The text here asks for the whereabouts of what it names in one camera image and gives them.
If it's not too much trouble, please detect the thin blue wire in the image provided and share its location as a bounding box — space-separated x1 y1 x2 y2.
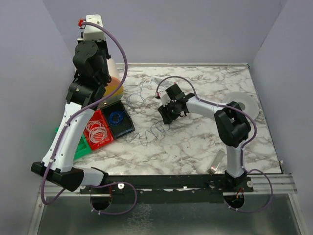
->
123 78 172 147

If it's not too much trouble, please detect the grey plastic cable spool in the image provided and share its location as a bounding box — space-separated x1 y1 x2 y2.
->
223 92 259 120

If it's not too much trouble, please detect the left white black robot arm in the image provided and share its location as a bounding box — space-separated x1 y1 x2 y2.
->
31 41 111 191

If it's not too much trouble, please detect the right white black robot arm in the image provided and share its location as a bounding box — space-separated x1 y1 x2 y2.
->
156 84 251 183

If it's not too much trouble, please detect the beige layered cylinder model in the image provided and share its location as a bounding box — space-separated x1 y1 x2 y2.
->
97 58 124 109

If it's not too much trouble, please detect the packaged protractor ruler set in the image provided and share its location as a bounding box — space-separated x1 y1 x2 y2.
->
149 76 169 86

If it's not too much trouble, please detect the black plastic bin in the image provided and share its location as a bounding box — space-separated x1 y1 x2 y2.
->
100 100 135 140

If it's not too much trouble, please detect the red plastic bin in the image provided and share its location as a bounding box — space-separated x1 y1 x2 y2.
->
83 110 114 151

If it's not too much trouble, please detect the grey metal clip tool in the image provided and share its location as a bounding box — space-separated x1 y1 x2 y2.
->
207 150 225 175

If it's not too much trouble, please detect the green plastic bin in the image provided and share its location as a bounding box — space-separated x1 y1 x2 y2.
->
55 126 92 161

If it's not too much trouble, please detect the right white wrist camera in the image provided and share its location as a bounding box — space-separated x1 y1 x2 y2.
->
156 91 172 107

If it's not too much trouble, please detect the blue coiled wire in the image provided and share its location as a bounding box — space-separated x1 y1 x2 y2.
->
109 111 125 126

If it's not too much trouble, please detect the white coiled wire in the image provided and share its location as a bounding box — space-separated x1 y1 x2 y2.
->
85 119 110 144

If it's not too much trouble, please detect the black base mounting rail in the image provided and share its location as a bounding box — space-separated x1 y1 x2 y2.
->
80 174 253 204

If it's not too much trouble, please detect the green tangled wire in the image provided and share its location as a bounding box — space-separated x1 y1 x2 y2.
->
77 137 89 154

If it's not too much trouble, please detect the aluminium extrusion frame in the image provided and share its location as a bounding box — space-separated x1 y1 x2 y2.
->
39 173 297 198

